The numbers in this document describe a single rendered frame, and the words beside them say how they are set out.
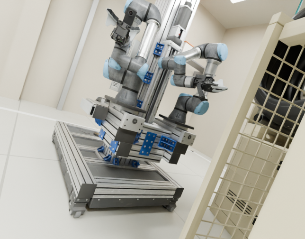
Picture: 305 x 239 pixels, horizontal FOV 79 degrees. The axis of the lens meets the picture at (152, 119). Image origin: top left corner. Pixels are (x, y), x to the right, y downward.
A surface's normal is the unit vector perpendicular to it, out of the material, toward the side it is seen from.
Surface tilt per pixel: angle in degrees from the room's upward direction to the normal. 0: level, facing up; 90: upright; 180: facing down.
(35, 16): 90
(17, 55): 90
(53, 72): 90
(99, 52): 90
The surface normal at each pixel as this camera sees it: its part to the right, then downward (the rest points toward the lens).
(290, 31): -0.90, -0.32
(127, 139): 0.53, 0.27
